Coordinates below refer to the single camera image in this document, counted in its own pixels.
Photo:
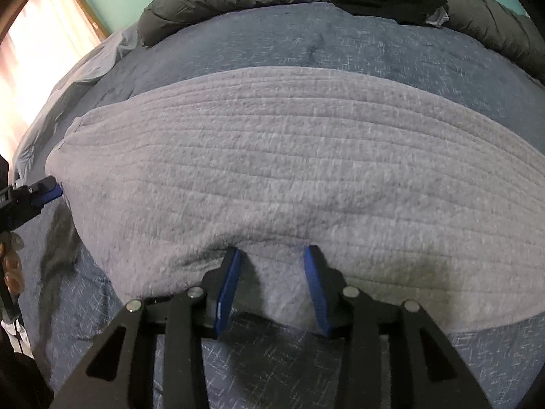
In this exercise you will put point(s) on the grey knit sweater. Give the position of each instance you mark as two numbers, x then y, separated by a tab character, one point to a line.
298	157

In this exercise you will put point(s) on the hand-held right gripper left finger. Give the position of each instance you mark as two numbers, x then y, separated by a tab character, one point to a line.
228	294

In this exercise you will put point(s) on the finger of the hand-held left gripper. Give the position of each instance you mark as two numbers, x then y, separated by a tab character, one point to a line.
40	185
47	199

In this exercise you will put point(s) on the wooden window frame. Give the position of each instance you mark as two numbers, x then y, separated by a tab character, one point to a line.
91	15

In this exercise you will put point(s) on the pale lilac cloth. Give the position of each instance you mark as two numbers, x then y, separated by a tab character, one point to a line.
436	17

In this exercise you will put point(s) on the pale grey blanket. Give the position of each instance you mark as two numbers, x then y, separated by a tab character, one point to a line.
72	89

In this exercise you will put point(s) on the blue bed sheet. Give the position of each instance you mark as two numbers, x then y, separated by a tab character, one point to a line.
276	38

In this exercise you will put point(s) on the person's left hand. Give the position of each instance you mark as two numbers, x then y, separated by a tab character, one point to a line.
10	264

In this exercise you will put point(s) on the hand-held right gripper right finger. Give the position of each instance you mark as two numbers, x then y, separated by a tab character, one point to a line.
317	294

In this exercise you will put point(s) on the pink curtain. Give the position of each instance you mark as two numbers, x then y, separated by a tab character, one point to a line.
38	51

